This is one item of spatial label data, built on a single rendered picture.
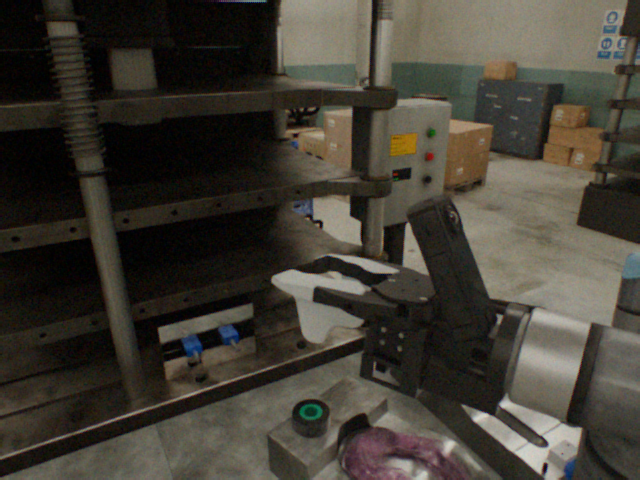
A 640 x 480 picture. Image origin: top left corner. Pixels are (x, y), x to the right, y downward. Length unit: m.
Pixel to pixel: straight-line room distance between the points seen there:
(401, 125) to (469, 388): 1.24
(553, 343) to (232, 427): 0.97
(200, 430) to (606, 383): 1.02
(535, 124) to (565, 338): 7.54
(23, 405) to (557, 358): 1.35
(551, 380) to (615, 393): 0.04
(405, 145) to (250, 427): 0.97
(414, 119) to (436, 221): 1.24
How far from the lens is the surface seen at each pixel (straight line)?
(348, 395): 1.13
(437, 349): 0.40
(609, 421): 0.37
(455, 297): 0.37
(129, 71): 1.42
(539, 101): 7.83
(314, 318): 0.42
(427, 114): 1.63
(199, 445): 1.21
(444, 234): 0.36
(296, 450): 1.02
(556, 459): 1.11
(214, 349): 1.42
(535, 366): 0.36
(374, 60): 1.34
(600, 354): 0.36
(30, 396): 1.53
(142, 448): 1.24
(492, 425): 1.16
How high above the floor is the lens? 1.65
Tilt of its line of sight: 24 degrees down
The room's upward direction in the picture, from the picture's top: straight up
